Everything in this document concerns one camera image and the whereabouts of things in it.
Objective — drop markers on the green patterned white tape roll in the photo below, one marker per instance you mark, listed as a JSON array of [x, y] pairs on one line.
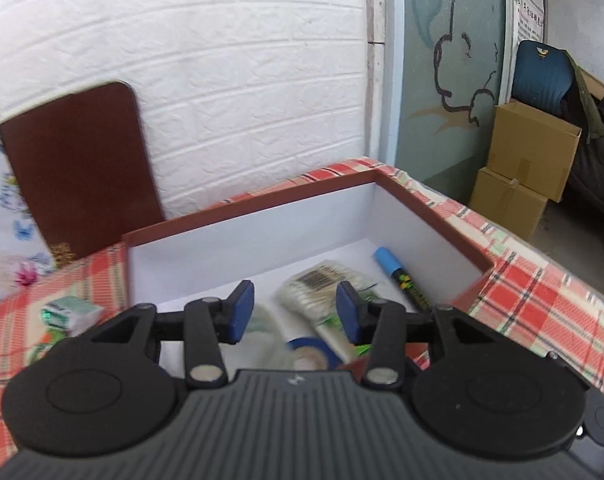
[[267, 325]]

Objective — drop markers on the small tan cardboard box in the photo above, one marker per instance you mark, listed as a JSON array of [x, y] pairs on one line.
[[507, 205]]

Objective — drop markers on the blue tape roll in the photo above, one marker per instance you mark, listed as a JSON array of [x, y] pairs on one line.
[[307, 344]]

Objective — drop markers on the large tan cardboard box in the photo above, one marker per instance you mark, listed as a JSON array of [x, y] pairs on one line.
[[532, 150]]

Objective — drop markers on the brown wooden chair back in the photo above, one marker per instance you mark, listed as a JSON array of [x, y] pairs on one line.
[[81, 170]]

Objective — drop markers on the bag of cotton swabs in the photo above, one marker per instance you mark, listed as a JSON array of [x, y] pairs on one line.
[[317, 285]]

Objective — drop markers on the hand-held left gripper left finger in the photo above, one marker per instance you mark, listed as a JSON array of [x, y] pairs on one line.
[[242, 312]]

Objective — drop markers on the red plaid tablecloth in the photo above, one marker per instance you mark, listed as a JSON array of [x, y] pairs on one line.
[[532, 300]]

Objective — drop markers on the grey-green painted panel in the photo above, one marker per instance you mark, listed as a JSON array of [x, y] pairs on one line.
[[432, 110]]

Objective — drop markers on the black marker with blue cap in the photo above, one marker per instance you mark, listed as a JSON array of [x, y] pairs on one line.
[[397, 272]]

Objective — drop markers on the brown cardboard storage box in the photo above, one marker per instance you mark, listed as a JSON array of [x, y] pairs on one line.
[[282, 220]]

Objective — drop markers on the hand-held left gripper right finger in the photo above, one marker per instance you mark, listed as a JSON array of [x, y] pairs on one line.
[[348, 312]]

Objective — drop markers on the blue plastic chair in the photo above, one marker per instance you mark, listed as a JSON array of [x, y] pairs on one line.
[[537, 75]]

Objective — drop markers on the floral white cushion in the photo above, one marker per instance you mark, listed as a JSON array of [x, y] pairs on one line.
[[6, 250]]

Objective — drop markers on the white door frame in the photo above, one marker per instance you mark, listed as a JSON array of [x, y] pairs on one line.
[[379, 60]]

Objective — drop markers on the wall poster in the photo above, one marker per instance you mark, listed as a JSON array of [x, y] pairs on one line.
[[529, 0]]

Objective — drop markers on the green foil packet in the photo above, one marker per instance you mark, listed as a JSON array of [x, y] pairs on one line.
[[71, 312]]

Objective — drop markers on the dark green jacket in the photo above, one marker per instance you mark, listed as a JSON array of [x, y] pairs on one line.
[[597, 160]]

